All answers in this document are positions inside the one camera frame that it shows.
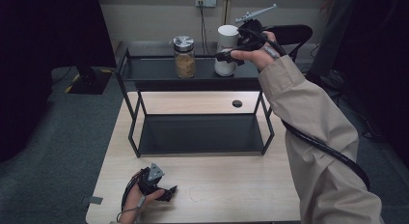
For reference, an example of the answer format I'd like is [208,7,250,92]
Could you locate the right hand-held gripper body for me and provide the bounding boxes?
[234,3,278,51]

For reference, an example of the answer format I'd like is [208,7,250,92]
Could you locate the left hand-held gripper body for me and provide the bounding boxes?
[138,162,167,196]

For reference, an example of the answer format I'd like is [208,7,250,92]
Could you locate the white jar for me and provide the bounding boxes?
[213,24,241,77]

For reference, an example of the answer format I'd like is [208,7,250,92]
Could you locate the glass jar with silver lid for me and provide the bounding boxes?
[172,35,197,79]

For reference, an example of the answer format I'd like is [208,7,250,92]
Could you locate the black metal shelf rack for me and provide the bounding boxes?
[115,44,293,158]

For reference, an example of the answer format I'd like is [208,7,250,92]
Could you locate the person's left hand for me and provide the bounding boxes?
[123,170,166,224]

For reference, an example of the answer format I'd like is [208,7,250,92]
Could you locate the person's right hand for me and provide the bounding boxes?
[230,30,285,73]

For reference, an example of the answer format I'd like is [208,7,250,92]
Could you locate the black folding chair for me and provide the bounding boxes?
[263,24,314,63]

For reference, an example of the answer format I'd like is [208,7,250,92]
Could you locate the grey upright panel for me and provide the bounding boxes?
[309,0,355,79]

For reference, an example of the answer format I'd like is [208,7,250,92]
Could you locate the dark curtain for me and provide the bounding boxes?
[0,0,118,163]
[332,0,409,170]

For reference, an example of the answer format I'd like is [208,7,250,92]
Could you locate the left hand-held gripper cable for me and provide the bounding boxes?
[116,170,146,223]

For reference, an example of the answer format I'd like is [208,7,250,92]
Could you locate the hand-held gripper cable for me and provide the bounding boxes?
[242,27,371,191]
[116,170,146,223]

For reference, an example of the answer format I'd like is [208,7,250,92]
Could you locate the black cable from wall socket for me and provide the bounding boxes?
[199,1,211,56]

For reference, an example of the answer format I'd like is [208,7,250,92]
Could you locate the right hand-held gripper cable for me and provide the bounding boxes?
[242,27,371,191]

